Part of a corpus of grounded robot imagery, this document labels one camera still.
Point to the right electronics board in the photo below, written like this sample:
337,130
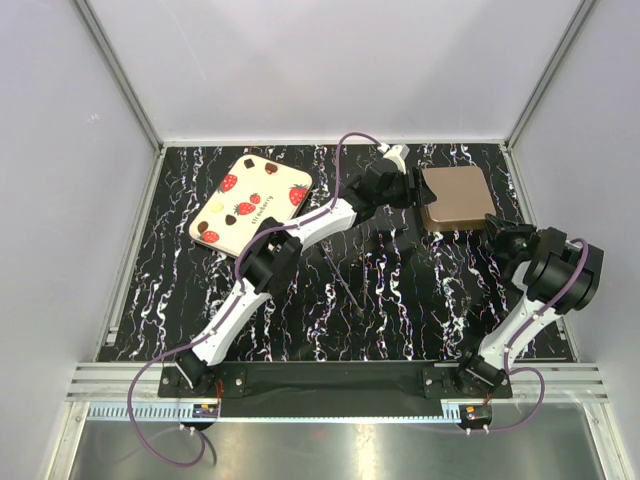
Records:
477,412

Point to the rose gold box lid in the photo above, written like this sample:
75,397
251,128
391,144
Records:
461,186

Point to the brown chocolate box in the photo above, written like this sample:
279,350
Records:
448,219

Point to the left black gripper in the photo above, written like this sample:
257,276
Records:
422,196

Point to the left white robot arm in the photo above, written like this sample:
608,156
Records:
269,262

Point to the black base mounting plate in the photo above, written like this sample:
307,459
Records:
244,379

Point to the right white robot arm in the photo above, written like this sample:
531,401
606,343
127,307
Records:
555,276

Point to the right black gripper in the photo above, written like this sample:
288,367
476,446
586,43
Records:
506,230

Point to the metal tweezers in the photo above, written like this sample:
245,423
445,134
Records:
349,262

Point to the brown square chocolate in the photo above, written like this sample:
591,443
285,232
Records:
271,167

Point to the strawberry print white tray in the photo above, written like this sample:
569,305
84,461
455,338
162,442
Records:
250,195

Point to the left electronics board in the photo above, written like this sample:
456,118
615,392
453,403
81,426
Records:
206,410

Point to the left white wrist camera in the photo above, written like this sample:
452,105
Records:
396,154

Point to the electronics board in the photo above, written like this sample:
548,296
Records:
206,410
477,412

